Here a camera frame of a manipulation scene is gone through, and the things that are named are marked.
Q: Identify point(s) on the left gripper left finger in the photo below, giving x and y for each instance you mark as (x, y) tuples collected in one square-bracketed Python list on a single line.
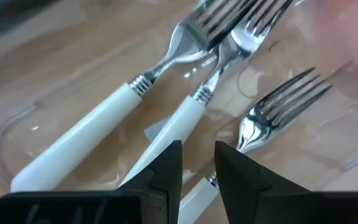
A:
[(104, 208)]

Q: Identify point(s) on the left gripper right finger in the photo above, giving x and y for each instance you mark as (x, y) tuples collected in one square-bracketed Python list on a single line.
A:
[(275, 208)]

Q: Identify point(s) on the clear plastic bin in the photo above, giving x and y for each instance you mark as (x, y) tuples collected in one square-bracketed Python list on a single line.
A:
[(73, 77)]

